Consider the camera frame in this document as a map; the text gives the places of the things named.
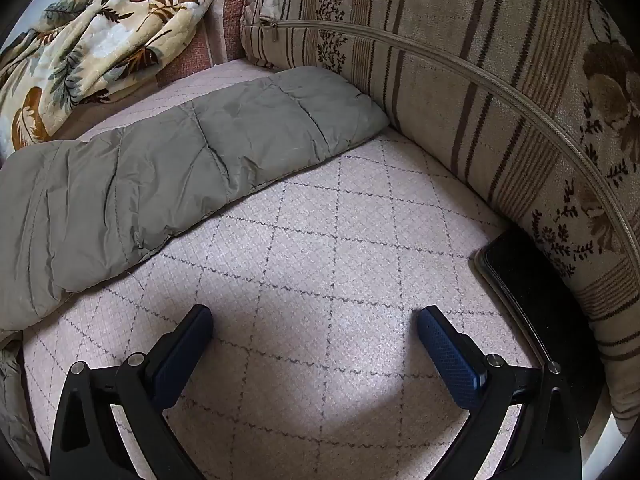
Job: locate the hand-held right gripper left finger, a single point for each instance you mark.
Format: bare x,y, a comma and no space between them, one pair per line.
182,360

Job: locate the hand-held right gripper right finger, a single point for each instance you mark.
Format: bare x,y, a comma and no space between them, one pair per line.
450,355

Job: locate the grey quilted jacket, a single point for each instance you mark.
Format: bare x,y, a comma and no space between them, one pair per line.
150,175

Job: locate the black smartphone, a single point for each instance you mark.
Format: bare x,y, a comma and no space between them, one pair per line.
530,285

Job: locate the striped floral sofa cushion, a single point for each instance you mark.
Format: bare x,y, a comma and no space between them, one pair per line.
450,60

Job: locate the leaf print blanket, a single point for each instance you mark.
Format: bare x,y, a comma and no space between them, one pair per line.
100,35

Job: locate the reddish sofa armrest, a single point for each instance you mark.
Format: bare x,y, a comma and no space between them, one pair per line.
232,20

